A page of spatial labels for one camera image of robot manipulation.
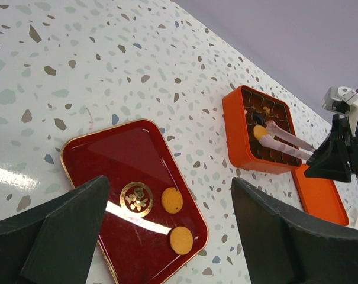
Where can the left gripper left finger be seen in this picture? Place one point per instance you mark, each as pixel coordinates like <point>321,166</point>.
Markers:
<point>55,241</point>

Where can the red cookie tray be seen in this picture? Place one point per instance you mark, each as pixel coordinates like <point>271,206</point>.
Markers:
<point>135,231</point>

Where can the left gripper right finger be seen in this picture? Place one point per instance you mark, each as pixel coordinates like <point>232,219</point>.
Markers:
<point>282,244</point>

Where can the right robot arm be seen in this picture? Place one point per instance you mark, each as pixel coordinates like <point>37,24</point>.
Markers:
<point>337,157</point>

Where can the black cookie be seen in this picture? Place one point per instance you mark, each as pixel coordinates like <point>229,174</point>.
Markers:
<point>258,119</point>

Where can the orange compartment cookie box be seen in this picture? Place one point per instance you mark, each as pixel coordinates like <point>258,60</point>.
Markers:
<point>246,113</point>

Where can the white crumpled plastic bag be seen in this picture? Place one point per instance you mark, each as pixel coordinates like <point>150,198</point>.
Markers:
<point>352,214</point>

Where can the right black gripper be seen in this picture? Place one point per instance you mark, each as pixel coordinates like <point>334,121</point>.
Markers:
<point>337,157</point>

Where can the orange box lid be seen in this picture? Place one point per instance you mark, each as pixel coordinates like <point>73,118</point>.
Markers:
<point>320,197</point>

